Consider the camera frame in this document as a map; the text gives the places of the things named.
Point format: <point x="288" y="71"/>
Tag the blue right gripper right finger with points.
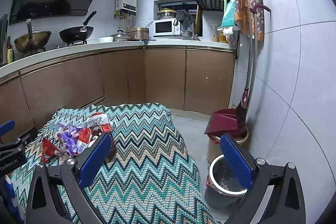
<point x="241" y="165"/>

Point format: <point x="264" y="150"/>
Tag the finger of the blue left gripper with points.
<point x="7" y="127"/>

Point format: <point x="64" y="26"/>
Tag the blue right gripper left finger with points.
<point x="91" y="159"/>

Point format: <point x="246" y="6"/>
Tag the red snack wrapper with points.
<point x="50" y="150"/>

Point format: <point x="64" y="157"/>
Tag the purple plastic wrapper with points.
<point x="67" y="135"/>

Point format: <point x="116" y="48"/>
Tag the crushed red beer can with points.
<point x="99" y="123"/>

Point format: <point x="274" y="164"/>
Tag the grey round trash bin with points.
<point x="222" y="186"/>

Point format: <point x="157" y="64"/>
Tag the beige trash bin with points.
<point x="224" y="144"/>

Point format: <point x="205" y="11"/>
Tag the dark red dustpan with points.
<point x="224" y="121"/>

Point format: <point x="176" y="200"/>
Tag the zigzag knitted table cloth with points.
<point x="148" y="178"/>

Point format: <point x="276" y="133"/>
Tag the olive oil bottle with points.
<point x="10" y="52"/>

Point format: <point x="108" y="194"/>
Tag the brass coloured pot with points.
<point x="32" y="40"/>

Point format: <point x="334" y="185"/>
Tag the black wok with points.
<point x="72" y="36"/>

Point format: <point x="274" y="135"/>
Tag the steel pot with lid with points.
<point x="120" y="36"/>

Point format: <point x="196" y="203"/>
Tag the brown rice cooker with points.
<point x="138" y="33"/>

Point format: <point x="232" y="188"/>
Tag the teal plastic bag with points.
<point x="228" y="19"/>

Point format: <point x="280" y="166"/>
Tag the white microwave oven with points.
<point x="166" y="27"/>

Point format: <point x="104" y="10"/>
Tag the glass lidded pot on microwave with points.
<point x="166" y="13"/>

